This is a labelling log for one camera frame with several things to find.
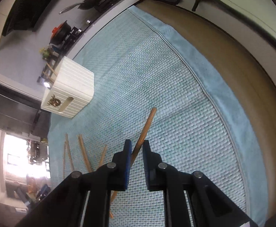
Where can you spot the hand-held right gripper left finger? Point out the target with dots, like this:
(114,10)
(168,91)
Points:
(128,163)

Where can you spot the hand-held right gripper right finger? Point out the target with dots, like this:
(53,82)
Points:
(146,163)

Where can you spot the single wooden chopstick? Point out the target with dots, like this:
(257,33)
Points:
(145,132)

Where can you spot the group of wooden chopsticks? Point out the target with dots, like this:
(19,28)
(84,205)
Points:
(85,151)

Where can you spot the cream ribbed storage box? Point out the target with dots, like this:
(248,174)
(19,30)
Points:
(74,85)

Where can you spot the light blue towel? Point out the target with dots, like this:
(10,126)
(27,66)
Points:
(164,75)

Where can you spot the grey refrigerator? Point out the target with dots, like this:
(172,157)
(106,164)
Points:
(10,113)

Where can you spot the black clay pot red lid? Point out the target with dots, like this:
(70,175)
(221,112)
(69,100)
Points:
(62,34)

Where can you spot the black gas stove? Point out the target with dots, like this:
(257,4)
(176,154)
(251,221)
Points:
(109,1)

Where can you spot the black range hood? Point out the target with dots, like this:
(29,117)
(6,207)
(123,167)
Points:
(26,7)

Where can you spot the pale green cutting board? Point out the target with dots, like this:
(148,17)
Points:
(251,4)

